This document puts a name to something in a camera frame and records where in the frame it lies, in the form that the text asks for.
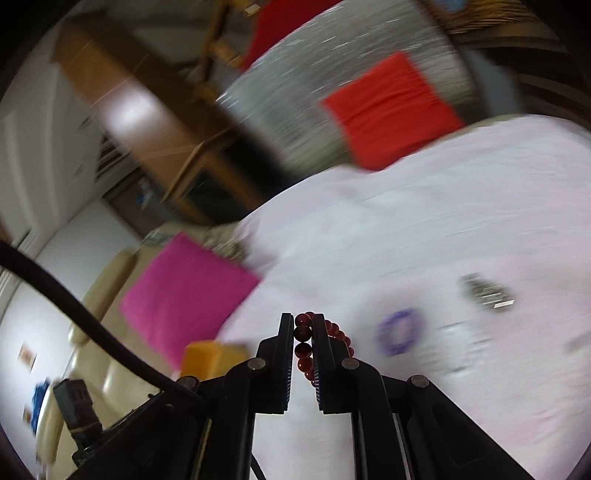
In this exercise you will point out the red cushion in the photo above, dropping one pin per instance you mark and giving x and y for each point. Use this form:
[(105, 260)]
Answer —
[(392, 110)]

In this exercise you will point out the wicker basket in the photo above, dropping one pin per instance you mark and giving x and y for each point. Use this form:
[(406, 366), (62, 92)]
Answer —
[(489, 21)]

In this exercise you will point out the wooden pillar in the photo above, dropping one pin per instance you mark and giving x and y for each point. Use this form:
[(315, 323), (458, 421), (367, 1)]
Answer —
[(138, 106)]

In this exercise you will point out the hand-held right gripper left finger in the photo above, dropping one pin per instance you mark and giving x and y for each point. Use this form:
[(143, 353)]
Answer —
[(277, 369)]

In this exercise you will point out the orange tray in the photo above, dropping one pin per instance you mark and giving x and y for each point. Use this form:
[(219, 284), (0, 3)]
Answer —
[(207, 357)]

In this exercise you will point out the pink cushion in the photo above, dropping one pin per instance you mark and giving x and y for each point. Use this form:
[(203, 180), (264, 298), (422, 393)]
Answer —
[(184, 295)]

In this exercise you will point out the silver metal ornament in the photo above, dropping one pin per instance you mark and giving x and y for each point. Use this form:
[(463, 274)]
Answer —
[(485, 290)]

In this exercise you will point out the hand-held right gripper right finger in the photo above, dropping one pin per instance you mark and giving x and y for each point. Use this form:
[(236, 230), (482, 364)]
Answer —
[(325, 369)]

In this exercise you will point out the blue cloth heap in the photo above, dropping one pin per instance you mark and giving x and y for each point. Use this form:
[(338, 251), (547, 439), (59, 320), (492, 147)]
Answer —
[(39, 401)]

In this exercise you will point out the framed wall picture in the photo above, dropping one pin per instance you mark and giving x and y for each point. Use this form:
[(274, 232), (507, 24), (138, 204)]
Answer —
[(26, 356)]

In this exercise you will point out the cream leather sofa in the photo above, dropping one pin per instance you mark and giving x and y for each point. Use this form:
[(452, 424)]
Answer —
[(106, 281)]

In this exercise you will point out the red cloth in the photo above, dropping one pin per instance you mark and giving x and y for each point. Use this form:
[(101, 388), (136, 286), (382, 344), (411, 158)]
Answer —
[(277, 27)]

